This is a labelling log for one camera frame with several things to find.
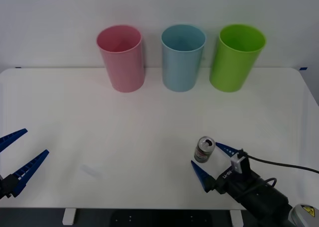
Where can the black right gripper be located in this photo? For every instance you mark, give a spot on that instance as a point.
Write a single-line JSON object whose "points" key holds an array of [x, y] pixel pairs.
{"points": [[233, 184]]}

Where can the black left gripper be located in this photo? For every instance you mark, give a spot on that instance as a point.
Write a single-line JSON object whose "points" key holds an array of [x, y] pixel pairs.
{"points": [[1, 187]]}

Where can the silver drink can red label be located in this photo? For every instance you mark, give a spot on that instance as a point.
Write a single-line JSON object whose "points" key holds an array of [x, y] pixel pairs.
{"points": [[203, 153]]}

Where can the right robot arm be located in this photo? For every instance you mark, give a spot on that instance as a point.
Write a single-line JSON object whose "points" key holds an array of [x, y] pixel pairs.
{"points": [[266, 202]]}

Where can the green plastic bin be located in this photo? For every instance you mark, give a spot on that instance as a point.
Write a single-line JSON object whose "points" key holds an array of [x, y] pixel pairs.
{"points": [[229, 70]]}

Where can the pale blue plastic bin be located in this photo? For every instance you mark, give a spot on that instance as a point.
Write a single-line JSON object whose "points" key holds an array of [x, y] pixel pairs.
{"points": [[178, 72]]}

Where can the pink plastic bin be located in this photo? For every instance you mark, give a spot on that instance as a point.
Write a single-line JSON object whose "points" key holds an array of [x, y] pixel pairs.
{"points": [[124, 70]]}

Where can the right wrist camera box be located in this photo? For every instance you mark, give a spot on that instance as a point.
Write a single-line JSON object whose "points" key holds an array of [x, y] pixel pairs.
{"points": [[238, 163]]}

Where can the white table leg bracket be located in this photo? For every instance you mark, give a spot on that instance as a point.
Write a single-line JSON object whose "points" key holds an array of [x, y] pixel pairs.
{"points": [[68, 216], [236, 217]]}

